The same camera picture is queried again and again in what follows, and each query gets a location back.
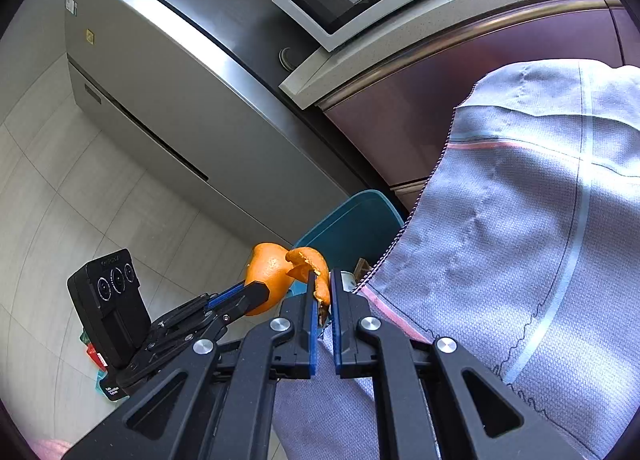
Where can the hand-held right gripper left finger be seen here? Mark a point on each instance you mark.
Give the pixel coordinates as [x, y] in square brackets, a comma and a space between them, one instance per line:
[313, 335]

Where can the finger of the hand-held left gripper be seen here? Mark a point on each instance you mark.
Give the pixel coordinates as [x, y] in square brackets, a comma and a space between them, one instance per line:
[225, 296]
[250, 300]

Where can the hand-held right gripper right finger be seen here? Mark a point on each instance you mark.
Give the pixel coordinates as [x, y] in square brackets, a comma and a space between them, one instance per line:
[336, 335]

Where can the orange peel piece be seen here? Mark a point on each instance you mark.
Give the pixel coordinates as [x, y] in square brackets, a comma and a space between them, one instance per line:
[267, 270]
[322, 280]

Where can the teal plastic bin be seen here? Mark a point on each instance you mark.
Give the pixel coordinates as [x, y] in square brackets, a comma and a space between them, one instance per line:
[350, 225]

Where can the person's left forearm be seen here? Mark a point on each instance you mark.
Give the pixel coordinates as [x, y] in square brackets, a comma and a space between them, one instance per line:
[50, 450]

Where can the green packet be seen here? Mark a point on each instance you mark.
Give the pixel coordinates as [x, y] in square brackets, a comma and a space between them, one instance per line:
[85, 338]

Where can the red packet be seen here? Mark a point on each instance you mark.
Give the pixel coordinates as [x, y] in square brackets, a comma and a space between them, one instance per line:
[96, 356]

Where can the copper foil wrapper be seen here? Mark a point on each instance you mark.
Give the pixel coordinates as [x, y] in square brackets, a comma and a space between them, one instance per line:
[362, 272]

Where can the grey checked tablecloth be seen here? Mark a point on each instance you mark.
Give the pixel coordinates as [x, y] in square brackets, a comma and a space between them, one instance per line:
[500, 240]

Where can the steel refrigerator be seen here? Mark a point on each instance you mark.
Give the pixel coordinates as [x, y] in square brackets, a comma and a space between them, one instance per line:
[175, 89]

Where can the purple base cabinets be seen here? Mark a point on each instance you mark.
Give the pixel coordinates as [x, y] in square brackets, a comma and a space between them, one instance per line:
[400, 104]

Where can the round wall socket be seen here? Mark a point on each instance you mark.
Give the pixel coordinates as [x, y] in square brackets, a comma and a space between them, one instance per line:
[290, 58]

